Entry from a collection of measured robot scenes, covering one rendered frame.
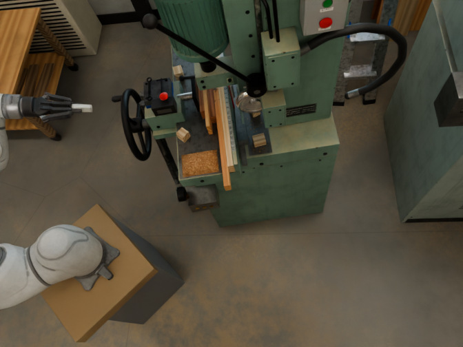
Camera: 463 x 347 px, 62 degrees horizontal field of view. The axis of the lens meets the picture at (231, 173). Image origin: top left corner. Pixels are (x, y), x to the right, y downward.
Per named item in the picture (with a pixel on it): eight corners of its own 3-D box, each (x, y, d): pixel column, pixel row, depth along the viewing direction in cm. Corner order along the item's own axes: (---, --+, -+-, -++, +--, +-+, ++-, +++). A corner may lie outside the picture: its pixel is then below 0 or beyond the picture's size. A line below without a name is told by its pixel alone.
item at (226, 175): (209, 45, 153) (207, 38, 150) (213, 44, 153) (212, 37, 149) (225, 191, 128) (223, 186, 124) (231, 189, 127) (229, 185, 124)
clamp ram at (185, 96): (180, 94, 145) (173, 80, 137) (200, 91, 144) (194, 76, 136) (182, 115, 141) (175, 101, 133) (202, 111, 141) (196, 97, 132)
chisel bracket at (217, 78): (198, 77, 137) (193, 61, 129) (238, 70, 136) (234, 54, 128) (200, 94, 134) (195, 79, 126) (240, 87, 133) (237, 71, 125)
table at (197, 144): (152, 58, 162) (147, 48, 157) (224, 45, 160) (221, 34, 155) (156, 192, 137) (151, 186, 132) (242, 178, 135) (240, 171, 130)
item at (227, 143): (213, 36, 155) (211, 27, 150) (218, 36, 155) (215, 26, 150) (229, 172, 130) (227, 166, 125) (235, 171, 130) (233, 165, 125)
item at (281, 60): (263, 69, 114) (260, 32, 101) (294, 63, 114) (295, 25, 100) (268, 92, 111) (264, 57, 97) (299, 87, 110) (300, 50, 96)
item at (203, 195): (190, 195, 168) (186, 188, 161) (218, 190, 167) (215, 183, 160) (191, 213, 165) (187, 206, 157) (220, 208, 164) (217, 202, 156)
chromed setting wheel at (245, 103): (237, 110, 132) (232, 89, 121) (273, 104, 131) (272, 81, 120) (238, 118, 131) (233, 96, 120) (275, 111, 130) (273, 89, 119)
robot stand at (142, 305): (142, 324, 201) (89, 317, 147) (109, 282, 213) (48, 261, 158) (185, 282, 207) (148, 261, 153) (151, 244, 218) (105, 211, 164)
